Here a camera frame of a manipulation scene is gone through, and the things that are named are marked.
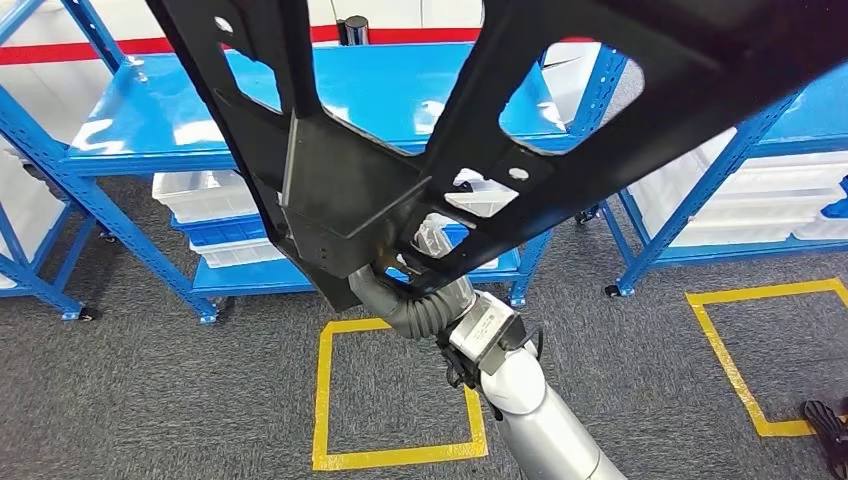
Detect black stanchion post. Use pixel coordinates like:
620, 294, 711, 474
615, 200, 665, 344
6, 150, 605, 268
336, 14, 371, 46

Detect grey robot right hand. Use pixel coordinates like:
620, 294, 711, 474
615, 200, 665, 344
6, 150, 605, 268
347, 213, 466, 314

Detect black plastic frame part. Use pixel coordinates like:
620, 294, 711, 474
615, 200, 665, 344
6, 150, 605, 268
145, 0, 848, 314

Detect black ribbed floor object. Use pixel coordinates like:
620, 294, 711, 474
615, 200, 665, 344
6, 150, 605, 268
801, 399, 848, 480

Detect yellow floor tape square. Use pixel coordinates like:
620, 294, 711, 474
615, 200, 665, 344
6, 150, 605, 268
685, 278, 848, 440
311, 317, 490, 473

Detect red barrier belt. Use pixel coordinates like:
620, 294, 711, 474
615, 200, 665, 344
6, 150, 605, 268
0, 26, 598, 68

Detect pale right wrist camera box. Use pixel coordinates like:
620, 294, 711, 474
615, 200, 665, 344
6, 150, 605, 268
449, 291, 528, 376

